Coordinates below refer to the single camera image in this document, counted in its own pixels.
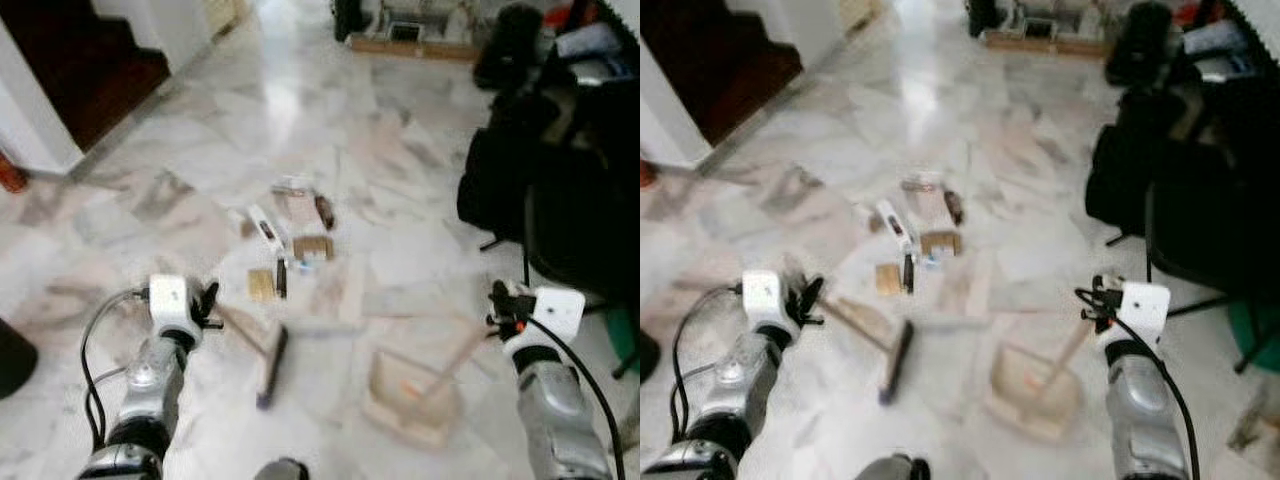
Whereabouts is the beige plastic dustpan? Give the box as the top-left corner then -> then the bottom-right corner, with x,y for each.
985,322 -> 1098,443
362,322 -> 498,449

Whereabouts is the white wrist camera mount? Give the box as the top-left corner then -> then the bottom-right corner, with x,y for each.
1112,283 -> 1172,346
148,274 -> 201,346
742,270 -> 797,327
528,287 -> 587,346

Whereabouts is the black office chair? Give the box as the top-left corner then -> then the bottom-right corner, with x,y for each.
1085,60 -> 1280,321
458,60 -> 641,306

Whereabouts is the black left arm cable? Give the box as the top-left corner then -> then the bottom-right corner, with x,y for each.
79,288 -> 151,451
669,286 -> 746,441

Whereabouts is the beige broom with purple bristles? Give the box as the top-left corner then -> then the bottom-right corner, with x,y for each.
824,296 -> 916,408
212,300 -> 291,411

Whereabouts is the green object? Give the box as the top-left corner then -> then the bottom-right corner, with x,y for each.
1228,300 -> 1280,377
605,305 -> 641,377

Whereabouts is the black bag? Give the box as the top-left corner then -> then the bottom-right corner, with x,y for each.
1104,0 -> 1177,87
474,4 -> 547,91

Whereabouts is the robot left leg and foot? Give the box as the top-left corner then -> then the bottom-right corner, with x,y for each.
252,458 -> 311,480
855,453 -> 931,480

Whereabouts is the long white product box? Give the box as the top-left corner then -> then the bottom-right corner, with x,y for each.
874,200 -> 921,253
245,203 -> 293,257

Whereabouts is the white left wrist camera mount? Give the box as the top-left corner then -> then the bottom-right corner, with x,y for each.
742,270 -> 797,327
148,274 -> 201,346

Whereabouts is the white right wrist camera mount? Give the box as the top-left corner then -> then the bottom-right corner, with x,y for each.
528,287 -> 587,346
1112,283 -> 1172,346

